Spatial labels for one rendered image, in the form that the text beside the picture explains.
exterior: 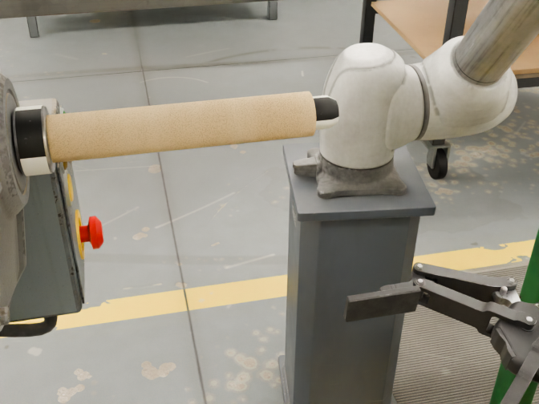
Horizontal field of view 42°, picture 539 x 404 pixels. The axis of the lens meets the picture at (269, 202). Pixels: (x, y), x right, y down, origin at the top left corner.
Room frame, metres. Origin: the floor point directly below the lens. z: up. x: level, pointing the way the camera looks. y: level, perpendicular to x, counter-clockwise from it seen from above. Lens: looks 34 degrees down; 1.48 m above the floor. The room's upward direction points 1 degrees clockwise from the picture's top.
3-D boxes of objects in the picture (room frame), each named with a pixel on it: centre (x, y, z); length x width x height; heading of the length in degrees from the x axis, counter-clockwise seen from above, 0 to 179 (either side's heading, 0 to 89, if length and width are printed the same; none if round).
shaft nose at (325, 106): (0.45, -0.04, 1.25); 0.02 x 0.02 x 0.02; 13
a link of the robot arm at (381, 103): (1.26, -0.19, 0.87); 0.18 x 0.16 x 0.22; 104
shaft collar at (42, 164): (0.41, 0.16, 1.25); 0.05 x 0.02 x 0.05; 13
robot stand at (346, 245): (1.25, -0.18, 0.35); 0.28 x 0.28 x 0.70; 6
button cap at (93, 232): (0.67, 0.22, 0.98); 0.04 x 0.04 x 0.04; 13
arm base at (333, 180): (1.25, -0.16, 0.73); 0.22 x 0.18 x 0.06; 96
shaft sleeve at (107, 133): (0.43, 0.06, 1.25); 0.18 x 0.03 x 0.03; 103
